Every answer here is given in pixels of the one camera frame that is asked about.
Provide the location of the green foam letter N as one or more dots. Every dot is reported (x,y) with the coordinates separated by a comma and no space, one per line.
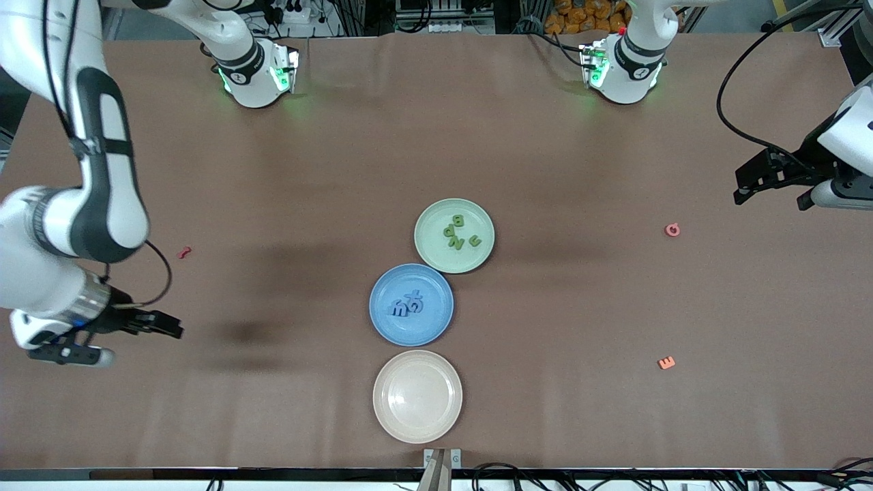
(456,243)

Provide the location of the blue round plate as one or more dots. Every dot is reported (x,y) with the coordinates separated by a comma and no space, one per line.
(423,331)

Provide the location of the light green round plate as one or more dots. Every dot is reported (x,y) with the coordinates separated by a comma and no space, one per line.
(436,256)

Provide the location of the grey camera mount strut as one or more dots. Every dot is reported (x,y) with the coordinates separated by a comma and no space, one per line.
(436,474)

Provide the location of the orange foam letter E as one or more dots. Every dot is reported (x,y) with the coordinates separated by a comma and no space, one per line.
(670,363)

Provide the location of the blue foam letter G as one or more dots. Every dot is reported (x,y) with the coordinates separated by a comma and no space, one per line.
(417,306)

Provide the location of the blue foam letter X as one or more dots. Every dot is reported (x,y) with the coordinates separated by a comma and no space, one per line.
(412,295)

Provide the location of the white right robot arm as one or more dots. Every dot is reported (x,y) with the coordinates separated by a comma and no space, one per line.
(102,191)

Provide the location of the aluminium frame profile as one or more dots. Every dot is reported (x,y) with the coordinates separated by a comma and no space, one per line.
(842,24)

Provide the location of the brown table cover sheet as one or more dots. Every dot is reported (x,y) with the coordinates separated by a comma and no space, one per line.
(273,395)

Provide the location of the pile of orange objects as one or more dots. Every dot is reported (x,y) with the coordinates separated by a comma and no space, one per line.
(586,17)

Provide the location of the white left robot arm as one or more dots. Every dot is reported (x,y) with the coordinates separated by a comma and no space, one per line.
(631,75)

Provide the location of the silver metal bracket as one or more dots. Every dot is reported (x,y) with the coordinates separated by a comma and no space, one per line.
(455,457)

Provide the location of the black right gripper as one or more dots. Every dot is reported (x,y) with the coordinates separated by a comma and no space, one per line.
(119,318)

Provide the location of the white power strip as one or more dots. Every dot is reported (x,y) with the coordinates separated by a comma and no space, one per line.
(293,12)
(453,26)

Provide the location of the blue foam letter E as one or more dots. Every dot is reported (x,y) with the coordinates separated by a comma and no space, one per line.
(396,311)

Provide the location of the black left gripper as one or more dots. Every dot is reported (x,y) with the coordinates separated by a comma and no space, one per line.
(807,166)

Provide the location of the beige round plate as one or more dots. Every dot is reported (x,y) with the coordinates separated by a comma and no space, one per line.
(417,397)

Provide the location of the pink foam letter Q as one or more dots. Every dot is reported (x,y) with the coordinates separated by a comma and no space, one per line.
(669,226)

